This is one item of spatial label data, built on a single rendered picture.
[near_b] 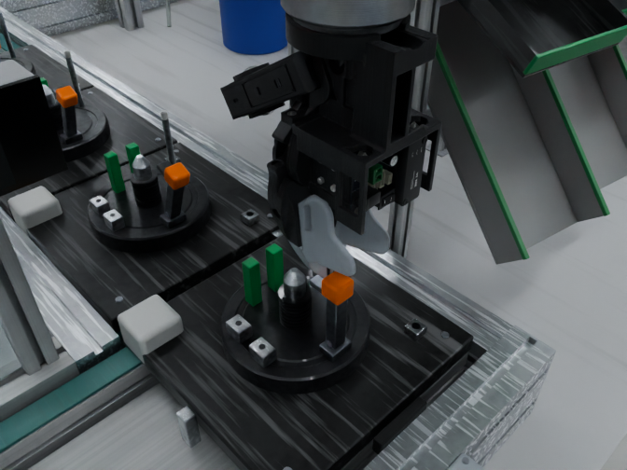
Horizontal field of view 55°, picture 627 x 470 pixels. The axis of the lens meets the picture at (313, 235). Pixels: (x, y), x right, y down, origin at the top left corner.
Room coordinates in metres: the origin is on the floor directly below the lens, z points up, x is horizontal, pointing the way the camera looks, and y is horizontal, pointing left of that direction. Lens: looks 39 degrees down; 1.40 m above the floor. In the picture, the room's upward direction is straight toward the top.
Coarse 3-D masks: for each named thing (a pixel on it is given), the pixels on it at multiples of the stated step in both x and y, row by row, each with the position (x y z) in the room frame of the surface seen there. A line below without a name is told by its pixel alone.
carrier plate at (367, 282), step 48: (192, 288) 0.44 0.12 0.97; (384, 288) 0.44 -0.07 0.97; (192, 336) 0.38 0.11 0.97; (384, 336) 0.38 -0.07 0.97; (432, 336) 0.38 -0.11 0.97; (192, 384) 0.32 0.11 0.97; (240, 384) 0.32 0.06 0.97; (336, 384) 0.32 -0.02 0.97; (384, 384) 0.32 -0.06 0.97; (240, 432) 0.27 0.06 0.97; (288, 432) 0.27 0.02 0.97; (336, 432) 0.27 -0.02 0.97
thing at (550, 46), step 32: (480, 0) 0.52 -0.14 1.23; (512, 0) 0.56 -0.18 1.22; (544, 0) 0.57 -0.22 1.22; (576, 0) 0.58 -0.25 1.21; (608, 0) 0.56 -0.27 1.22; (512, 32) 0.49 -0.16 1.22; (544, 32) 0.53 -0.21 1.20; (576, 32) 0.54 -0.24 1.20; (608, 32) 0.52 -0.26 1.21; (512, 64) 0.48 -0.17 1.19; (544, 64) 0.48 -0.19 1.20
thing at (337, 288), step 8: (336, 272) 0.35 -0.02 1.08; (312, 280) 0.36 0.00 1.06; (320, 280) 0.36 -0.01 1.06; (328, 280) 0.34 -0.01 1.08; (336, 280) 0.34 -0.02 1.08; (344, 280) 0.34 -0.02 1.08; (352, 280) 0.34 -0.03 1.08; (320, 288) 0.35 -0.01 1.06; (328, 288) 0.34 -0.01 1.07; (336, 288) 0.33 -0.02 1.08; (344, 288) 0.33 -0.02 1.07; (352, 288) 0.34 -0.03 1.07; (328, 296) 0.34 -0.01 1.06; (336, 296) 0.33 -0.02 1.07; (344, 296) 0.33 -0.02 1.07; (328, 304) 0.34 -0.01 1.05; (336, 304) 0.33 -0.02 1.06; (344, 304) 0.34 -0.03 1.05; (328, 312) 0.34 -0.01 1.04; (336, 312) 0.33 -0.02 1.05; (344, 312) 0.34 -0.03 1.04; (328, 320) 0.34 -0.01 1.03; (336, 320) 0.33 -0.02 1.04; (344, 320) 0.34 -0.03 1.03; (328, 328) 0.34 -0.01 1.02; (336, 328) 0.33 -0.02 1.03; (344, 328) 0.34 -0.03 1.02; (328, 336) 0.34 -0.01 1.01; (336, 336) 0.33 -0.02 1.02; (344, 336) 0.34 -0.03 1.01; (328, 344) 0.34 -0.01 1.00; (336, 344) 0.33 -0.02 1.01
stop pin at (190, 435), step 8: (184, 408) 0.30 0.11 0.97; (176, 416) 0.29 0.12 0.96; (184, 416) 0.29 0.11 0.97; (192, 416) 0.29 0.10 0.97; (184, 424) 0.29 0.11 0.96; (192, 424) 0.29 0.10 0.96; (184, 432) 0.29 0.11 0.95; (192, 432) 0.29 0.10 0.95; (184, 440) 0.29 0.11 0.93; (192, 440) 0.29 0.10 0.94; (200, 440) 0.29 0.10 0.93
